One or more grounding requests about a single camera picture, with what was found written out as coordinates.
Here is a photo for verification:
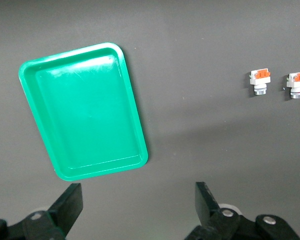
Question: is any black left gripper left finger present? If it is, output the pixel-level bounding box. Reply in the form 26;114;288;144
22;183;84;240

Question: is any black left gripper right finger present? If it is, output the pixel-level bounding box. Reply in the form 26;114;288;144
184;181;241;240

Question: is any white button with orange block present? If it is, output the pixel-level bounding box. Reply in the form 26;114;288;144
286;71;300;100
248;69;272;97

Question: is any green plastic tray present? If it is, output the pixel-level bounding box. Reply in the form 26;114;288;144
18;41;149;182

